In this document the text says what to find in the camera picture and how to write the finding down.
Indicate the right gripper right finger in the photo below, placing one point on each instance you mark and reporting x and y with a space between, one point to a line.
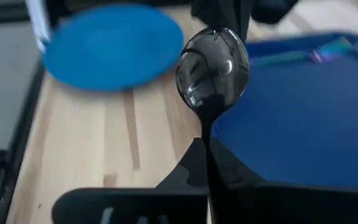
291 205

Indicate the black spoon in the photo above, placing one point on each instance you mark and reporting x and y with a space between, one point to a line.
211 71

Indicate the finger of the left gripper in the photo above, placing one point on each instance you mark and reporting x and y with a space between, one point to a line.
219 14

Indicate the dark blue plastic tray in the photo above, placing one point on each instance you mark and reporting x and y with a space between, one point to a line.
306 124

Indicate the white post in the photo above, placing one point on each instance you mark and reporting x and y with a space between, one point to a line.
37 21

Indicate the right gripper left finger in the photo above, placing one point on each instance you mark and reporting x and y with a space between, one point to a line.
129 205

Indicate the light blue plate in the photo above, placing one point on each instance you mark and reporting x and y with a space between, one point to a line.
110 46

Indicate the iridescent rainbow fork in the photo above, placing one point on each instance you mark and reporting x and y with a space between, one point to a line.
331 51

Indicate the black table edge rail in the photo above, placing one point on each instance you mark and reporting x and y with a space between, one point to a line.
20 137

